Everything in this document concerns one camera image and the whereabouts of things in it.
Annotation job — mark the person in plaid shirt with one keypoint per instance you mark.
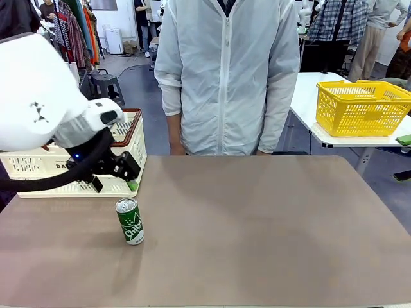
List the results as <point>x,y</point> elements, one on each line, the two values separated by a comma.
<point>340,19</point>

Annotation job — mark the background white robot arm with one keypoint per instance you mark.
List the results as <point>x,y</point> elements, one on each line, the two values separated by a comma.
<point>303,13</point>

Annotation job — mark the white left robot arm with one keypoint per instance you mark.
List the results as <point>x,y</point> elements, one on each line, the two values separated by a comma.
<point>32,96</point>

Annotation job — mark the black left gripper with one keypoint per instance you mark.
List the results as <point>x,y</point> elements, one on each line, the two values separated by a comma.
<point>123,167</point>

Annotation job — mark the white air purifier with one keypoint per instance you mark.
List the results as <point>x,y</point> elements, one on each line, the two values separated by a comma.
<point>114,40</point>

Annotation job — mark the green black sneaker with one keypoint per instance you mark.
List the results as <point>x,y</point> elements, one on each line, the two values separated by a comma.
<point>402,177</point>

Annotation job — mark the grey plastic stool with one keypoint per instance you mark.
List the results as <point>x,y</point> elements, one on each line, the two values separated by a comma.
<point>107,80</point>

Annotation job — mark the white side table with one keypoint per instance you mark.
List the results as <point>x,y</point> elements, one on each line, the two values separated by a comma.
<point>305,96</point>

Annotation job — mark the person in dark clothes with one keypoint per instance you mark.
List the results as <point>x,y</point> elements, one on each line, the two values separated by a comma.
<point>16,16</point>

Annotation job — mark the green flat object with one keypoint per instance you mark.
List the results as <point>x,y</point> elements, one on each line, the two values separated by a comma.
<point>404,140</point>

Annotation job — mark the yellow plastic basket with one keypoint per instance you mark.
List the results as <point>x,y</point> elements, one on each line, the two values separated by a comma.
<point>346,112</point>

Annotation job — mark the person in orange brown clothes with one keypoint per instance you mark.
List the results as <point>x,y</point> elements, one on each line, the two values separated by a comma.
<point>401,54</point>

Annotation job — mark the person's right hand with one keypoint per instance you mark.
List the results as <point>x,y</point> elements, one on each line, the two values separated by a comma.
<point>177,148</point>

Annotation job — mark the cardboard box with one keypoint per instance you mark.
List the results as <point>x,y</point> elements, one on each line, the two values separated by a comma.
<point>130,47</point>

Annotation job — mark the black monitor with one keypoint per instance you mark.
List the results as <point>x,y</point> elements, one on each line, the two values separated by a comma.
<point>324,56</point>

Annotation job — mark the orange hanging garment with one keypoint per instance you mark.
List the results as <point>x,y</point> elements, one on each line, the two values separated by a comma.
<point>93,41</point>

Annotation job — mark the person in beige trousers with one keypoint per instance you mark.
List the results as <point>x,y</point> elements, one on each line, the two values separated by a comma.
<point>375,41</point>

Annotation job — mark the green soda can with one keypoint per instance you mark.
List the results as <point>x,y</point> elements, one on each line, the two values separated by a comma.
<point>131,224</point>

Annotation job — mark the grey storage bin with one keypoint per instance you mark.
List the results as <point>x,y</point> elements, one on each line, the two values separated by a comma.
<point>85,84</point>

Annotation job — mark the person's right forearm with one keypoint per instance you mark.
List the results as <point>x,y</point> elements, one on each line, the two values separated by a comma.
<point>173,128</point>

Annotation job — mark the person in blue jeans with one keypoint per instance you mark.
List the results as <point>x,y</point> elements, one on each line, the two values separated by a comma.
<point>143,32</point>

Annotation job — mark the person in white jacket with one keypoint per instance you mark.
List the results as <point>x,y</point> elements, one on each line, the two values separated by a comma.
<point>224,80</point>

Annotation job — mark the person's left hand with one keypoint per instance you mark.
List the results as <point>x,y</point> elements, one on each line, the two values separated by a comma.
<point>264,153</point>

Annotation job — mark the patterned hanging shirt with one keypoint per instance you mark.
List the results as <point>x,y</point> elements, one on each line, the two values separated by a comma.
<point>69,35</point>

